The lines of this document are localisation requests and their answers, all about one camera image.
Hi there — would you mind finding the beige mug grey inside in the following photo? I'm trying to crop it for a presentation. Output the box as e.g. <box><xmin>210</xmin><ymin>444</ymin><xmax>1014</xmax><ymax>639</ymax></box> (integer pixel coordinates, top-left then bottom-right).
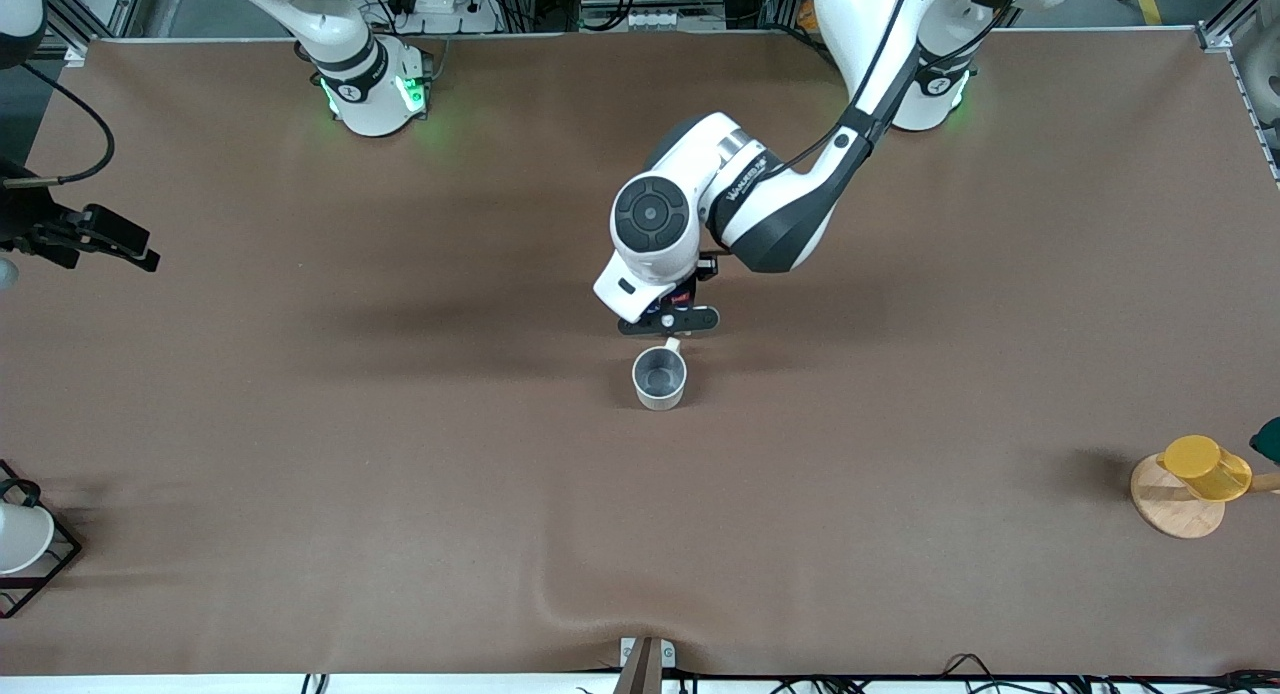
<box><xmin>631</xmin><ymin>336</ymin><xmax>689</xmax><ymax>411</ymax></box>

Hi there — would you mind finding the white cup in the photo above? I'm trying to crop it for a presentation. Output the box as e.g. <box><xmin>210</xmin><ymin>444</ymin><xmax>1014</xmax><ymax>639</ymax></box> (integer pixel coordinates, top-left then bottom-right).
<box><xmin>0</xmin><ymin>501</ymin><xmax>56</xmax><ymax>576</ymax></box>

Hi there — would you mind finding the yellow plastic cup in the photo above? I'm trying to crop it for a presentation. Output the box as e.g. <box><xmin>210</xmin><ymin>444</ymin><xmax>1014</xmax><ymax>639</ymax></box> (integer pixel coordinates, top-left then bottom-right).
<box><xmin>1157</xmin><ymin>434</ymin><xmax>1253</xmax><ymax>502</ymax></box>

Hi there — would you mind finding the brown table cover cloth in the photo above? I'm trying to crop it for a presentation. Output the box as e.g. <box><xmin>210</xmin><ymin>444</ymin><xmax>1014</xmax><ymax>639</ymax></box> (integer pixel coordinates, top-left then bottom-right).
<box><xmin>0</xmin><ymin>29</ymin><xmax>1280</xmax><ymax>677</ymax></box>

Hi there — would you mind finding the white power strip with plugs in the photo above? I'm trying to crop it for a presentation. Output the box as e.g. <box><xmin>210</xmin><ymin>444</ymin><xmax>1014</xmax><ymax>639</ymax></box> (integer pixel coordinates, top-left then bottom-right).
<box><xmin>395</xmin><ymin>0</ymin><xmax>501</xmax><ymax>35</ymax></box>

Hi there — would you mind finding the round wooden mug stand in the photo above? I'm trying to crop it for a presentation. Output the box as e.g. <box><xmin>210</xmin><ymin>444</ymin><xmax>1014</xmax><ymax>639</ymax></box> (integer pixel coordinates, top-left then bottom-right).
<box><xmin>1130</xmin><ymin>452</ymin><xmax>1280</xmax><ymax>540</ymax></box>

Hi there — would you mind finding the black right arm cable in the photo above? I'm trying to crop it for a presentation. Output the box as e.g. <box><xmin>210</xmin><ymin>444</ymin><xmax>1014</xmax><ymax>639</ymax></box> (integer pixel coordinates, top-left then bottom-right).
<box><xmin>0</xmin><ymin>62</ymin><xmax>117</xmax><ymax>191</ymax></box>

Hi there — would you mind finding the aluminium frame profile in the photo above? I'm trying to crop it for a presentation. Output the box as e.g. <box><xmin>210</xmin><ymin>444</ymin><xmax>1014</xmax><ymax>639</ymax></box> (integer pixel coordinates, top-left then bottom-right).
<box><xmin>1198</xmin><ymin>0</ymin><xmax>1280</xmax><ymax>185</ymax></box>
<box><xmin>40</xmin><ymin>0</ymin><xmax>151</xmax><ymax>67</ymax></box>

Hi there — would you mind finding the black wire rack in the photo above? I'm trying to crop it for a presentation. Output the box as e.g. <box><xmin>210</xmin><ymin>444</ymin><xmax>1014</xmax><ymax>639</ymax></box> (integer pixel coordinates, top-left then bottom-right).
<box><xmin>0</xmin><ymin>460</ymin><xmax>83</xmax><ymax>619</ymax></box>

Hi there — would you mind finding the metal table edge bracket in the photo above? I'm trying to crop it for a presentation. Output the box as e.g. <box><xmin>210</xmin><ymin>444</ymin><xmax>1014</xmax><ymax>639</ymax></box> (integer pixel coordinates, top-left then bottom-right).
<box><xmin>613</xmin><ymin>636</ymin><xmax>677</xmax><ymax>694</ymax></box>

